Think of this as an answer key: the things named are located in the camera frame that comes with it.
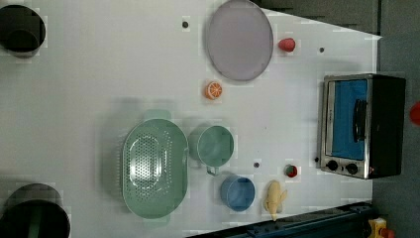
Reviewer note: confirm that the black robot base upper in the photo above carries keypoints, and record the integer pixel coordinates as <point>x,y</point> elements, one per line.
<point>22,31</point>

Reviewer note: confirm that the orange slice toy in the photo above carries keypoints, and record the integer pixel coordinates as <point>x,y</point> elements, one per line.
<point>213,90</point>

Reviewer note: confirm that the green cup with handle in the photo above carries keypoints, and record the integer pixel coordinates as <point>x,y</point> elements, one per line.
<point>212,146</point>

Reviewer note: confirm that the blue metal frame rail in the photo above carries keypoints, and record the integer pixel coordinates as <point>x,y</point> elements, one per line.
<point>347,221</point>

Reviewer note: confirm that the blue cup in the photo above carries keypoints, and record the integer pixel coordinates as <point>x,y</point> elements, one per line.
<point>238,193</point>

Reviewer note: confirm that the grey round plate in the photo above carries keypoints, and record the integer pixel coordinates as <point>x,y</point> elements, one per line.
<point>239,40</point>

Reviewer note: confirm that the black robot base lower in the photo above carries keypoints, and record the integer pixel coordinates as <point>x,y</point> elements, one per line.
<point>35,211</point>

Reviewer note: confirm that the red ketchup bottle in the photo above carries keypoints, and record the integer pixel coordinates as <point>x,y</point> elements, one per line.
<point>415,114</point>

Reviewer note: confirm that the silver toaster oven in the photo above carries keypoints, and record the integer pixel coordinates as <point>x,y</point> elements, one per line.
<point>362,124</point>

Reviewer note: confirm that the yellow toy banana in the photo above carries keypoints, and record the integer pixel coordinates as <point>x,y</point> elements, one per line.
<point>274,199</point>

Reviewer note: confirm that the small red toy fruit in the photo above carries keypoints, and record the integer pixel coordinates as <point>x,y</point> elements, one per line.
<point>291,171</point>

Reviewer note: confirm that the green perforated colander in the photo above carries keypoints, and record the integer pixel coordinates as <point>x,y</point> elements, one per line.
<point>154,166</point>

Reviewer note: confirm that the red toy strawberry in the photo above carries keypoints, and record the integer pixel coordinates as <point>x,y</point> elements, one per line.
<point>287,45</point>

